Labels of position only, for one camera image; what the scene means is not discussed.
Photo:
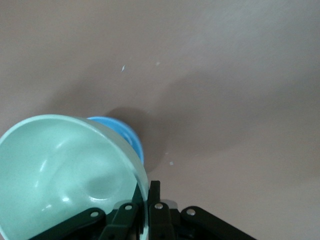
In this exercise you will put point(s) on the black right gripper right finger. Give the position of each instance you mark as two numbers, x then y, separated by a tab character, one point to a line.
160	222

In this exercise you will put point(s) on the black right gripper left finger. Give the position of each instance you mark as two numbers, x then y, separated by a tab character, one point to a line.
120	220

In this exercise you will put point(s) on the light green bowl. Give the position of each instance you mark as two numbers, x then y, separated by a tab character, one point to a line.
62	162

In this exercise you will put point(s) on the blue bowl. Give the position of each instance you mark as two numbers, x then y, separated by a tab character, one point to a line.
131	136

